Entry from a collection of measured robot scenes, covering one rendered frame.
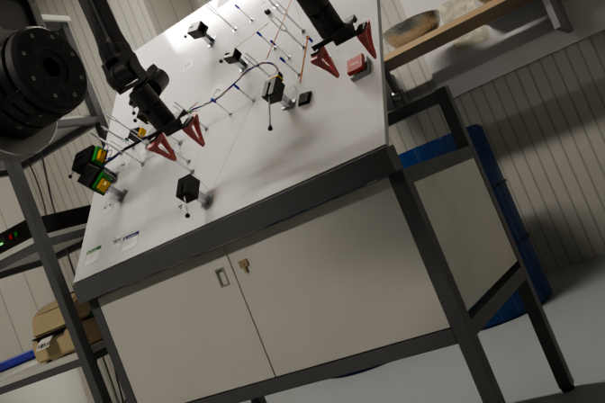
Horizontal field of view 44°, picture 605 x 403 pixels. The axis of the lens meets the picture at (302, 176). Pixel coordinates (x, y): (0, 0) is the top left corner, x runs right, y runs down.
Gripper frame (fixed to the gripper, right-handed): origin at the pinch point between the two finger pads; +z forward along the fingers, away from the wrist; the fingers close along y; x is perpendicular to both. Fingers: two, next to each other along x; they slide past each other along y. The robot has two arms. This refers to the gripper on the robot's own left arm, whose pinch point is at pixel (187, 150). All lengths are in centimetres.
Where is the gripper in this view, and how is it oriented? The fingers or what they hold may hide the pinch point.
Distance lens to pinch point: 187.9
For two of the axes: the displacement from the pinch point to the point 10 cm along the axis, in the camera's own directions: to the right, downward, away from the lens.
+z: 5.5, 7.4, 3.8
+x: -2.1, 5.7, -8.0
